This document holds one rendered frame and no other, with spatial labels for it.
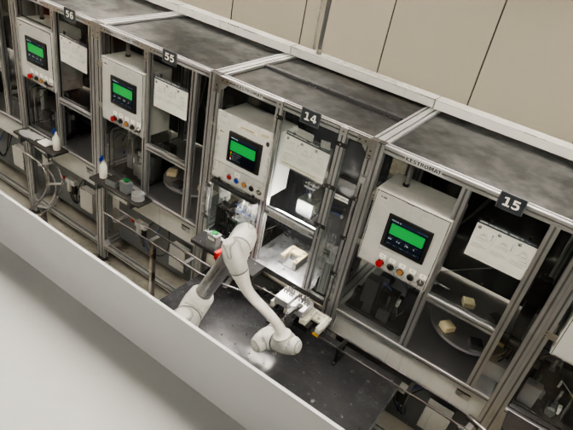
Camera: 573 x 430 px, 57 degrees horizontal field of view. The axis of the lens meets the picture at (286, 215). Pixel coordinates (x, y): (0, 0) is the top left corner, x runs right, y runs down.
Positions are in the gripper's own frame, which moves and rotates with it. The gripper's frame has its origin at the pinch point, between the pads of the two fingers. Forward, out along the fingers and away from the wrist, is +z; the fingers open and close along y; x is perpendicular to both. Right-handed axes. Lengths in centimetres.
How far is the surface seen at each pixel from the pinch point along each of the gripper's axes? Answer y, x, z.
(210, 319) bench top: -22, 45, -26
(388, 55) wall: 61, 145, 373
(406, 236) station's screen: 72, -43, 16
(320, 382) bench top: -22.5, -33.3, -16.8
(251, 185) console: 54, 59, 16
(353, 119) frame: 111, 13, 37
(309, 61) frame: 111, 86, 101
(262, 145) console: 83, 56, 16
